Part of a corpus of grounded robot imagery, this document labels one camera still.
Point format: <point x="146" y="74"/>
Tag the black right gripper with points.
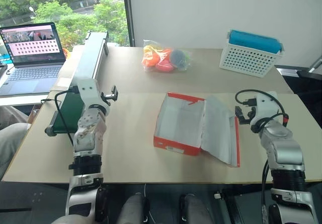
<point x="250" y="112"/>

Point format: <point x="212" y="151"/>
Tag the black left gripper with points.
<point x="106" y="98"/>

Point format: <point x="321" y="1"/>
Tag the orange shoe box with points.
<point x="176" y="115"/>

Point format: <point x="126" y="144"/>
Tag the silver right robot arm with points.
<point x="284" y="146"/>

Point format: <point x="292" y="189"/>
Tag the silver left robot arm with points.
<point x="88" y="133"/>

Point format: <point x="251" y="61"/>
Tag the green conveyor belt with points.
<point x="88" y="58"/>

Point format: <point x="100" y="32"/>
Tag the white tissue paper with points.
<point x="216" y="128"/>

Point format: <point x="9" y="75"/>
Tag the white perforated plastic basket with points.
<point x="246" y="60"/>

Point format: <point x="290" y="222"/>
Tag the plastic bag of colourful toys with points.
<point x="163" y="58"/>

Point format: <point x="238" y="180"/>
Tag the blue foam block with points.
<point x="254" y="41"/>

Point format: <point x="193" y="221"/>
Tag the grey laptop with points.
<point x="32" y="75"/>

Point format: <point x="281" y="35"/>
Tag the dark grey rounded shape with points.
<point x="132" y="209"/>
<point x="195" y="209"/>

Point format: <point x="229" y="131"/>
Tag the seated person in grey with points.
<point x="11" y="141"/>

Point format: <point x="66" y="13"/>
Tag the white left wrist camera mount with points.
<point x="88" y="90"/>

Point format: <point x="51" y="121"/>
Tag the black window frame post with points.
<point x="129" y="15"/>

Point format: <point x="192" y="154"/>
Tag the black table frame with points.
<point x="231" y="206"/>

